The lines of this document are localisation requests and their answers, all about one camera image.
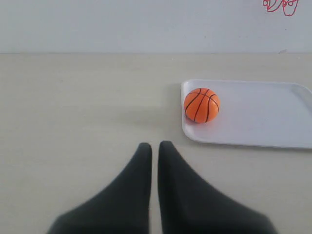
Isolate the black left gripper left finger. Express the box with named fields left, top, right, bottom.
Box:
left=48, top=143, right=152, bottom=234

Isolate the small orange basketball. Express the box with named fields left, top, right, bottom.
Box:
left=183, top=88, right=221, bottom=123

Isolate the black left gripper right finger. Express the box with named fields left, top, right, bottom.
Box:
left=158, top=141, right=277, bottom=234

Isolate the white plastic tray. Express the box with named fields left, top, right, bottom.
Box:
left=181, top=79, right=312, bottom=149

